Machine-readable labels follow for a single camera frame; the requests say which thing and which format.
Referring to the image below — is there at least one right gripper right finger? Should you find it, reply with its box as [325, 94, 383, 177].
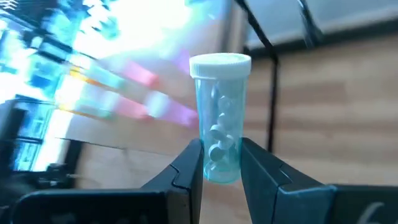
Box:
[241, 138, 398, 224]

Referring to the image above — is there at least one teal medicine bottle white cap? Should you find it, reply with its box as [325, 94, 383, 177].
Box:
[79, 93, 118, 121]
[90, 67, 127, 90]
[188, 52, 252, 185]

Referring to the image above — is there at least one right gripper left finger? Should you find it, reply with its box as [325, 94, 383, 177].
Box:
[9, 139, 205, 224]

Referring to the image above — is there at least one purple medicine bottle white cap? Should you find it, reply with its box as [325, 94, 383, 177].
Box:
[144, 90, 200, 128]
[172, 48, 195, 75]

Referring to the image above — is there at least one orange medicine bottle white cap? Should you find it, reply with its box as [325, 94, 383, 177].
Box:
[68, 63, 94, 85]
[57, 101, 83, 118]

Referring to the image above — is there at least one red medicine bottle white cap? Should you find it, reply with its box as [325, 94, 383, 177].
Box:
[123, 60, 160, 90]

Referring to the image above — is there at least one wooden shelf black metal frame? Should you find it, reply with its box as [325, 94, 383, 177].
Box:
[62, 0, 318, 194]

